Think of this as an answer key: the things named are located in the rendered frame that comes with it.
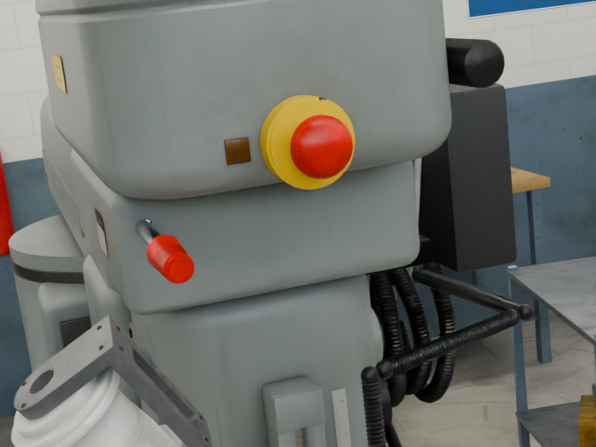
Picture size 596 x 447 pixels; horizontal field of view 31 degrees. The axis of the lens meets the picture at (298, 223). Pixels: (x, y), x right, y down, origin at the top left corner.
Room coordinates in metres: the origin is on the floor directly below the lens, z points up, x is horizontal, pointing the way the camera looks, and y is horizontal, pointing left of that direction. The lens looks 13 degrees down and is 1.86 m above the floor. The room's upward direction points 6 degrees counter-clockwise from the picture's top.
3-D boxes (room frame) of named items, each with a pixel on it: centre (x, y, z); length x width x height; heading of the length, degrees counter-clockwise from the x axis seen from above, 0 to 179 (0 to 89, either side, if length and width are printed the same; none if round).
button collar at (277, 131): (0.70, -0.01, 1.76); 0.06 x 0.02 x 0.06; 106
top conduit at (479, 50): (0.99, -0.08, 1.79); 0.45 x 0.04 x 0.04; 16
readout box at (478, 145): (1.30, -0.19, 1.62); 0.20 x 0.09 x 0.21; 16
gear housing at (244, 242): (0.96, 0.06, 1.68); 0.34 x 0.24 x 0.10; 16
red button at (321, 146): (0.68, -0.02, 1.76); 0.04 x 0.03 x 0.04; 106
